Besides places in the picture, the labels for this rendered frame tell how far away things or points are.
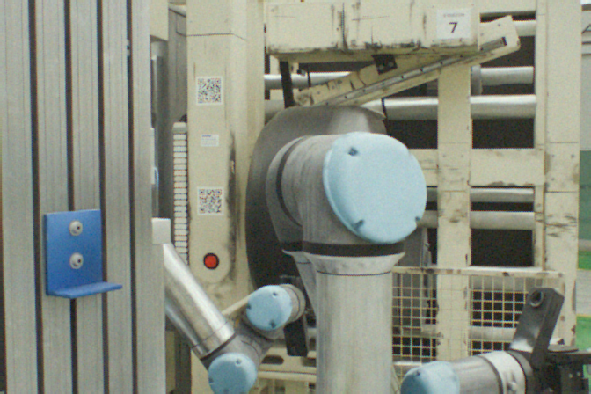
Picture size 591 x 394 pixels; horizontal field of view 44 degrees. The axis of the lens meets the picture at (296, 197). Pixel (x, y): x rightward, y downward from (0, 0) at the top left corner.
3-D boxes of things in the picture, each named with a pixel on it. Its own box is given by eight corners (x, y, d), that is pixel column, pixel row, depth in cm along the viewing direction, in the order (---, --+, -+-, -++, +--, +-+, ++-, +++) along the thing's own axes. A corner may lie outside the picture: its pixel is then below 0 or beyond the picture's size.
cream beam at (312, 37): (265, 54, 216) (265, 3, 215) (287, 64, 240) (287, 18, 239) (479, 46, 201) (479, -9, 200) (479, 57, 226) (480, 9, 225)
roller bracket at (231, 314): (218, 351, 185) (218, 312, 184) (264, 317, 224) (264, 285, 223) (231, 352, 184) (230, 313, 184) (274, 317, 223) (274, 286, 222)
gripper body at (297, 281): (319, 276, 157) (306, 278, 145) (318, 317, 156) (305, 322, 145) (284, 274, 159) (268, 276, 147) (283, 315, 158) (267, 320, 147)
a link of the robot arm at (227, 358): (94, 131, 118) (273, 380, 119) (115, 133, 129) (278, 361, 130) (38, 172, 119) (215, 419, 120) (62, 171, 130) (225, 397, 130)
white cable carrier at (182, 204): (175, 299, 201) (173, 122, 198) (182, 295, 205) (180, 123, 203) (191, 300, 199) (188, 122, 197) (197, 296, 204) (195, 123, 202)
